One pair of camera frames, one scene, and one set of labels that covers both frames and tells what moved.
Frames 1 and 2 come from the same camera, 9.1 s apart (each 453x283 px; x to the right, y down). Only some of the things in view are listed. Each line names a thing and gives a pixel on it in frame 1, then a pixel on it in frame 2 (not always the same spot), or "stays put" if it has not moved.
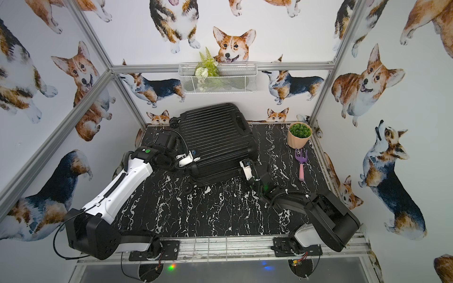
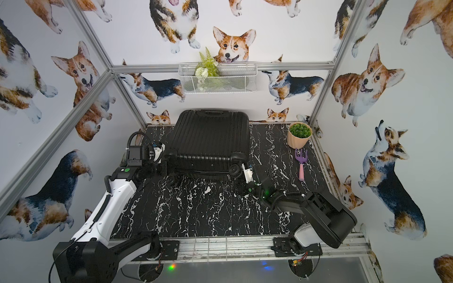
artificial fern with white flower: (206, 67) stays put
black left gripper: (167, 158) → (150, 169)
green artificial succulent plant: (300, 130) stays put
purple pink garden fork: (302, 158) stays put
